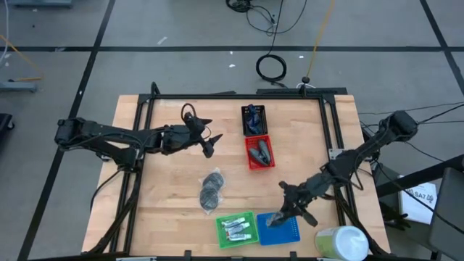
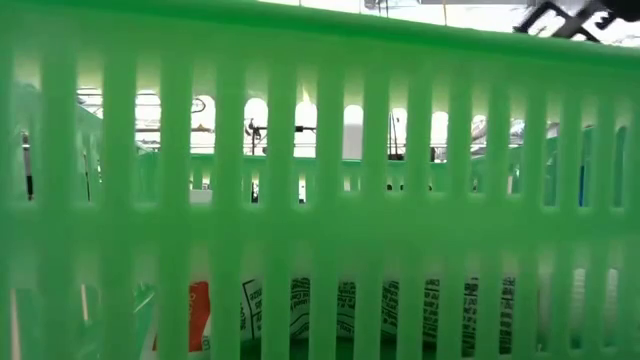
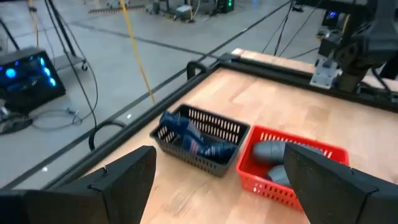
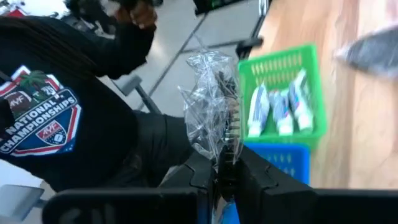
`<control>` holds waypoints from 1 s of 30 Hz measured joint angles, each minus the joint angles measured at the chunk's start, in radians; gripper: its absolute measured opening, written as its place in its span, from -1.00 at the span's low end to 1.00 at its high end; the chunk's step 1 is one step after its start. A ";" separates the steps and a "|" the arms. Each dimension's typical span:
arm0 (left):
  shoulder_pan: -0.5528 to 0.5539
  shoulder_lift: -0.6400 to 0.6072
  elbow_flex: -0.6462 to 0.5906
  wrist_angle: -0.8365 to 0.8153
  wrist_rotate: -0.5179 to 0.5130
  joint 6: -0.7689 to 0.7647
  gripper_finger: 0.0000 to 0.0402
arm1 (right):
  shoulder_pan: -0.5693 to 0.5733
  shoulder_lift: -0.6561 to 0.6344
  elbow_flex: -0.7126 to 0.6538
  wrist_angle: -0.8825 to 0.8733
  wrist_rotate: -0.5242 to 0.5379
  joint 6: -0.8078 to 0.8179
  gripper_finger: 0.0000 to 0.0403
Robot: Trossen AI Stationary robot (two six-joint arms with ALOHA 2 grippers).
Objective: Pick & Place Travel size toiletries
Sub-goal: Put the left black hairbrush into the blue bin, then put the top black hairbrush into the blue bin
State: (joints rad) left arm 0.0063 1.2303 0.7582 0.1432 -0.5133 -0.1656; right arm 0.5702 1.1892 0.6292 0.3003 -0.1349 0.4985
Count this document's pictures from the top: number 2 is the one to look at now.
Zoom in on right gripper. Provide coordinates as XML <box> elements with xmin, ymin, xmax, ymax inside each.
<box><xmin>513</xmin><ymin>0</ymin><xmax>640</xmax><ymax>44</ymax></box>

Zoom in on white travel toothpaste tube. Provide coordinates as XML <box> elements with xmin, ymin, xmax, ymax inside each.
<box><xmin>149</xmin><ymin>276</ymin><xmax>519</xmax><ymax>360</ymax></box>

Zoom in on green plastic basket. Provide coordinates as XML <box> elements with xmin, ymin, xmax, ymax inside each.
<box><xmin>0</xmin><ymin>0</ymin><xmax>640</xmax><ymax>360</ymax></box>

